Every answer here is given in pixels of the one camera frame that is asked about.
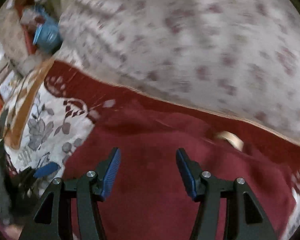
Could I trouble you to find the dark red sweater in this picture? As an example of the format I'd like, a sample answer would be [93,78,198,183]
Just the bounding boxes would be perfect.
[63,102,295,239]

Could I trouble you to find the red white floral blanket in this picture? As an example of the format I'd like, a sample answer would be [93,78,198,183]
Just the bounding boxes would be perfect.
[3,61,300,239]

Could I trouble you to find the orange brown patterned blanket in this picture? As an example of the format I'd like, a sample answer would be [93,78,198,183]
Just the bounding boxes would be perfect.
[4,57,55,150]

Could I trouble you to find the blue plastic bag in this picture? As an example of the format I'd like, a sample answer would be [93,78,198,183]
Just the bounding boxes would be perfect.
[32,5,63,54]

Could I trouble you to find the floral pink quilt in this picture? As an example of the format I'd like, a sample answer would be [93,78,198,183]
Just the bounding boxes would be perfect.
[58,0,300,145]

